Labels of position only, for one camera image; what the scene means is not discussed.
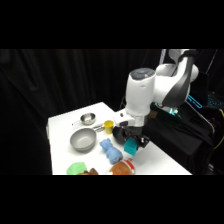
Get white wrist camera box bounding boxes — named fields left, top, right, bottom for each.
left=112, top=111, right=136, bottom=128

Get black cloth covered stand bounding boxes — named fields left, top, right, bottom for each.
left=143, top=103, right=215, bottom=175

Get green plastic block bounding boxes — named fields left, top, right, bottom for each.
left=65, top=161, right=89, bottom=176

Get black curtains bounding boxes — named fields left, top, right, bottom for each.
left=0, top=49, right=224, bottom=176

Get silver metal utensil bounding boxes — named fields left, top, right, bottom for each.
left=92, top=123, right=105, bottom=132

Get green base light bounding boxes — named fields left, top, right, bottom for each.
left=167, top=106, right=180, bottom=116

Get yellow cup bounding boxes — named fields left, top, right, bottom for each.
left=103, top=119, right=115, bottom=135

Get small steel measuring cup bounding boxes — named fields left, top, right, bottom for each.
left=71, top=112, right=97, bottom=129

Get blue lit frame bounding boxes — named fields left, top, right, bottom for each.
left=187, top=94, right=204, bottom=110

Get grey bowl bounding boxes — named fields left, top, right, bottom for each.
left=69, top=127, right=99, bottom=153

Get backlit keyboard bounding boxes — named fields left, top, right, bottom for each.
left=206, top=94, right=224, bottom=110

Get brown plush toy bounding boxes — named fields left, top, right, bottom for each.
left=77, top=167, right=100, bottom=176

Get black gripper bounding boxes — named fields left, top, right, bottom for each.
left=121, top=123, right=150, bottom=152

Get orange plush toy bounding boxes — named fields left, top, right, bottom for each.
left=108, top=158, right=136, bottom=176

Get yellow cable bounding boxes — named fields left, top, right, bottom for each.
left=213, top=109, right=224, bottom=152

